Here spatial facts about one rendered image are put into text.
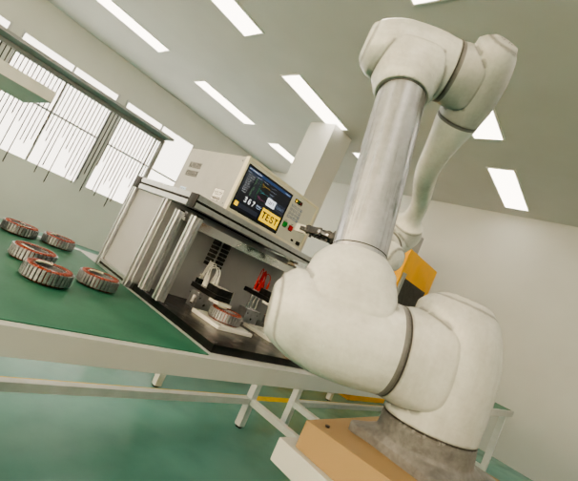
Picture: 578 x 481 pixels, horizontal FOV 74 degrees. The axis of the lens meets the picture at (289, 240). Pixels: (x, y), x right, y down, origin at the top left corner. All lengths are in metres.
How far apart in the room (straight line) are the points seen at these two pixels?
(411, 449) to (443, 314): 0.21
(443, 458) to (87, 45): 7.58
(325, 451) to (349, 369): 0.14
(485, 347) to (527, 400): 5.57
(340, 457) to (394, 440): 0.09
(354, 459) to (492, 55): 0.79
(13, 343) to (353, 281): 0.54
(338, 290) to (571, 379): 5.70
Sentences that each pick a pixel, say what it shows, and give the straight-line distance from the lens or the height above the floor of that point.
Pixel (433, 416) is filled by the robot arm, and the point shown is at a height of 0.89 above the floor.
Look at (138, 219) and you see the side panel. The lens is 1.49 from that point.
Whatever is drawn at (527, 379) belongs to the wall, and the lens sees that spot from 6.25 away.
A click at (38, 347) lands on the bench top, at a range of 0.77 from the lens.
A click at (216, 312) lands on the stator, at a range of 1.24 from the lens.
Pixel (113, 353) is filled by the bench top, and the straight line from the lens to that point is 0.83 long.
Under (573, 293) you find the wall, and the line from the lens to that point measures 6.38.
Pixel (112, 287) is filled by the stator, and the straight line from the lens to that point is 1.18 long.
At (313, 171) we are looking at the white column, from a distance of 5.55.
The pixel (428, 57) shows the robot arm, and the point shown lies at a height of 1.51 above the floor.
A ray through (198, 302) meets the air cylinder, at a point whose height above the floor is 0.80.
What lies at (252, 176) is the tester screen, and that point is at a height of 1.27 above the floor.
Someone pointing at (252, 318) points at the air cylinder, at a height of 0.79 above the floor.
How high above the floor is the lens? 0.99
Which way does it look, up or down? 5 degrees up
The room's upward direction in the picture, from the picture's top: 24 degrees clockwise
